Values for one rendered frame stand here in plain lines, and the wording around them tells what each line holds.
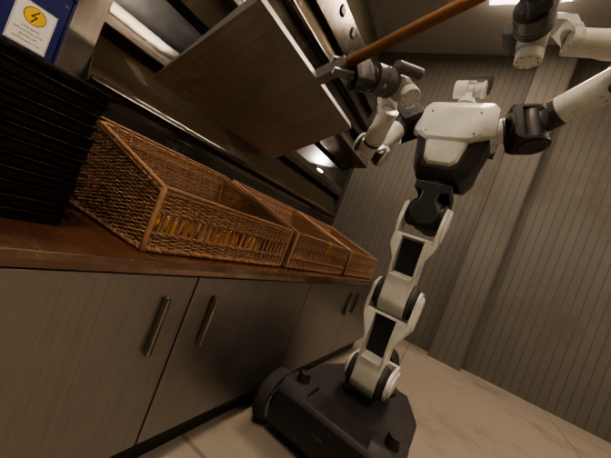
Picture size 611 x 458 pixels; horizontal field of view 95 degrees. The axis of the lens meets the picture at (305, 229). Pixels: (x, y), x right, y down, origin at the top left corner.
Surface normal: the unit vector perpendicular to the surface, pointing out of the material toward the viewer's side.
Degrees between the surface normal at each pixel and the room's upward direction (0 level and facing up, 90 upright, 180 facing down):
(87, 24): 90
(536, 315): 90
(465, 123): 91
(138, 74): 70
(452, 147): 91
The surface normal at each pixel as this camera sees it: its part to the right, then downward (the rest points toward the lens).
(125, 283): 0.80, 0.30
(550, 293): -0.43, -0.17
